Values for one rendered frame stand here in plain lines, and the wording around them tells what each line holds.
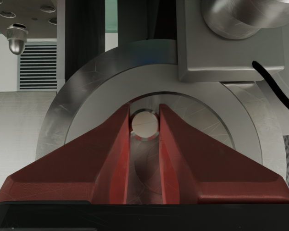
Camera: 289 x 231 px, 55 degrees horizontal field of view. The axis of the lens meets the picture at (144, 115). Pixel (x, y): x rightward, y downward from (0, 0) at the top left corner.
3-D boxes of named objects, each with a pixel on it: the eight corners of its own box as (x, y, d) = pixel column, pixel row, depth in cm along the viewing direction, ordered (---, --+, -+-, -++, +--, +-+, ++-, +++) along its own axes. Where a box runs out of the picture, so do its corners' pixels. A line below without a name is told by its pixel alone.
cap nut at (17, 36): (23, 26, 48) (22, 51, 48) (31, 34, 52) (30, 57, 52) (2, 26, 48) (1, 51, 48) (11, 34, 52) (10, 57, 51)
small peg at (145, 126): (155, 103, 12) (166, 134, 12) (152, 111, 15) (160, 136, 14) (124, 113, 12) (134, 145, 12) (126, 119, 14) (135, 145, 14)
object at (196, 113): (146, 269, 14) (64, 142, 14) (145, 253, 16) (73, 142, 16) (267, 182, 14) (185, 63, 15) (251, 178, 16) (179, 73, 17)
